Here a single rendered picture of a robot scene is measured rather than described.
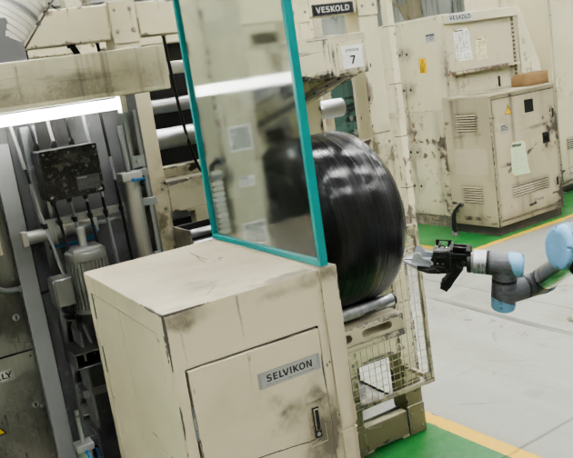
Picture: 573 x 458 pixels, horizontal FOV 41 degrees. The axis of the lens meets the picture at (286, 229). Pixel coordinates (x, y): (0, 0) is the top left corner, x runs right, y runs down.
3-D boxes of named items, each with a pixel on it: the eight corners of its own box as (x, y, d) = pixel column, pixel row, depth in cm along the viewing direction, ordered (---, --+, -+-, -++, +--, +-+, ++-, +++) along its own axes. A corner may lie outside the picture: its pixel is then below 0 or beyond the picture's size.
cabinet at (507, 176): (502, 237, 673) (489, 94, 648) (454, 231, 721) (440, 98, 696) (567, 214, 721) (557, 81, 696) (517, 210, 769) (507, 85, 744)
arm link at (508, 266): (522, 284, 229) (524, 258, 225) (485, 281, 232) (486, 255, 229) (524, 273, 235) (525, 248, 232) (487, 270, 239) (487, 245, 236)
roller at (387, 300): (299, 329, 240) (307, 338, 237) (301, 318, 237) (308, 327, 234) (387, 299, 256) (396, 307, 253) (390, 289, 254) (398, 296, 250)
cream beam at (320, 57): (221, 95, 249) (214, 49, 246) (191, 99, 271) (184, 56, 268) (371, 72, 277) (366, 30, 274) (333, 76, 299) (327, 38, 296)
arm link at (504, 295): (529, 308, 237) (532, 276, 233) (500, 317, 233) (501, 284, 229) (513, 298, 244) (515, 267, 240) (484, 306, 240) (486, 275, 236)
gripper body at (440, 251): (434, 238, 239) (473, 241, 235) (434, 260, 244) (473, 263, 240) (430, 252, 233) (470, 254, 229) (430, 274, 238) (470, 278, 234)
